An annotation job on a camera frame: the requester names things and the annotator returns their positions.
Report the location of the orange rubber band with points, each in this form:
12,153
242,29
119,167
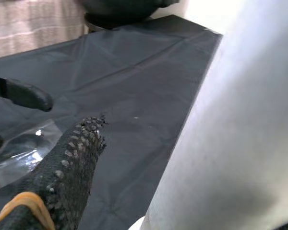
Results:
26,197

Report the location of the black tablecloth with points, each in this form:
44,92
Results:
134,83

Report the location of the steel pot with clear lid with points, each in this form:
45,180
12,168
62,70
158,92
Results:
124,12

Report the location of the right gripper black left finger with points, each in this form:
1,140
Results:
69,167

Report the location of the beige tablecloth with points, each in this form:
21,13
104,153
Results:
33,24

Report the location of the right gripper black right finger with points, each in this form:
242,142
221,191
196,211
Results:
286,226

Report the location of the clear plastic bag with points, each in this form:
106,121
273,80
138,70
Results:
21,153

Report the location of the white plastic table leg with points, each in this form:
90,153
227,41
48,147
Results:
230,119

